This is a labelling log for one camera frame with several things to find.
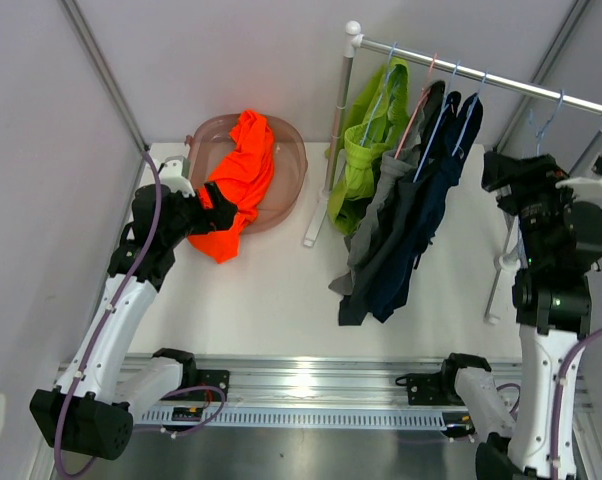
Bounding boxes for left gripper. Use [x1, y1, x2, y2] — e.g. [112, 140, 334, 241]
[163, 181, 236, 247]

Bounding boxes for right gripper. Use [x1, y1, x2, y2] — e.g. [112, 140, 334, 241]
[481, 150, 585, 265]

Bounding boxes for orange shorts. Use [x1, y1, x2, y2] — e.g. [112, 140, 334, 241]
[188, 110, 275, 264]

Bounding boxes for blue hanger of orange shorts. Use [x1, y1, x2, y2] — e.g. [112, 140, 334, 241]
[527, 89, 565, 156]

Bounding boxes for blue hanger of navy shorts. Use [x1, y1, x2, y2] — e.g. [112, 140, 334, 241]
[452, 70, 490, 155]

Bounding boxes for navy blue shorts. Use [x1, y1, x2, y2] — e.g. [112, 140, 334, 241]
[366, 95, 483, 323]

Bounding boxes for dark grey shorts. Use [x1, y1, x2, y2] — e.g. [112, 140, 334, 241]
[338, 80, 449, 326]

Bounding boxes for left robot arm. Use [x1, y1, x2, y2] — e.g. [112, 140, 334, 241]
[29, 182, 237, 460]

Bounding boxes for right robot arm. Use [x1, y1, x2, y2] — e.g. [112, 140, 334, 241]
[396, 152, 602, 479]

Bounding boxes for light grey shorts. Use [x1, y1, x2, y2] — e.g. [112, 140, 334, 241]
[328, 108, 425, 296]

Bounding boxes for lime green shorts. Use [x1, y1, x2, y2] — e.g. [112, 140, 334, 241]
[327, 58, 410, 235]

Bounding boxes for pink translucent plastic basin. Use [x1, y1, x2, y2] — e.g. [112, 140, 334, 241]
[184, 113, 308, 235]

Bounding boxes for metal clothes rack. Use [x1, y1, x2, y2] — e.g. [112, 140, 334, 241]
[301, 20, 602, 326]

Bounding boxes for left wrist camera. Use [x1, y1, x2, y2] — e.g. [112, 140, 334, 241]
[159, 155, 195, 197]

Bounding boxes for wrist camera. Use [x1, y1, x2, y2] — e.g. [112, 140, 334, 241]
[556, 155, 602, 200]
[159, 155, 195, 197]

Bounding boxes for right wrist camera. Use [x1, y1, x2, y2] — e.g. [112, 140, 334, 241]
[556, 155, 602, 200]

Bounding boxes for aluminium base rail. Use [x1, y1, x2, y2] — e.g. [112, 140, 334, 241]
[55, 352, 595, 416]

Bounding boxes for white slotted cable duct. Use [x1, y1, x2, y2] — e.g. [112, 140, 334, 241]
[140, 406, 474, 435]

